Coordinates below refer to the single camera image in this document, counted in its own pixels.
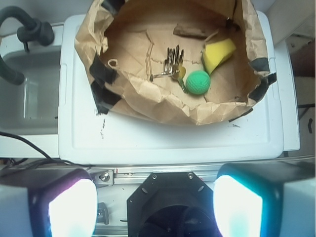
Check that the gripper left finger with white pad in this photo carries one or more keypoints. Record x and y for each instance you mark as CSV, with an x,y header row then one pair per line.
x,y
49,202

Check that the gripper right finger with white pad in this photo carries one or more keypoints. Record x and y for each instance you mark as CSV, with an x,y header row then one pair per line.
x,y
270,199

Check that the yellow green sponge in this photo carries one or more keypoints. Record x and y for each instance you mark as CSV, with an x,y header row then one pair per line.
x,y
215,54

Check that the white plastic bin lid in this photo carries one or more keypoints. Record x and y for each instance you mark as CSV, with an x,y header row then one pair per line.
x,y
85,136

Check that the clear plastic bin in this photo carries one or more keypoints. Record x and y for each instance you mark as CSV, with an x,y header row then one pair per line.
x,y
32,107

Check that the green golf ball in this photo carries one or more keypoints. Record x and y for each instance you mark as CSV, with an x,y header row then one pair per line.
x,y
198,82

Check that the brown paper bag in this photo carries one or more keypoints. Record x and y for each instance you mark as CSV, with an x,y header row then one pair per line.
x,y
123,42

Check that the bunch of metal keys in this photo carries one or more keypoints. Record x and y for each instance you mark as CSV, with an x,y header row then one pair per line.
x,y
173,65

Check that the brown wood piece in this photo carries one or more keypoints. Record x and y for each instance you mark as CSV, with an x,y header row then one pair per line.
x,y
189,31

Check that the aluminium frame rail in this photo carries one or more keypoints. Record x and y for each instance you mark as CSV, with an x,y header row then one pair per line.
x,y
137,174

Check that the metal corner bracket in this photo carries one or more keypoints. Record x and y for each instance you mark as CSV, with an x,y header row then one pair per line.
x,y
103,178

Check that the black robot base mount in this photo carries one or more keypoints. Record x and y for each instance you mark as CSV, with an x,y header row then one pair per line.
x,y
174,204

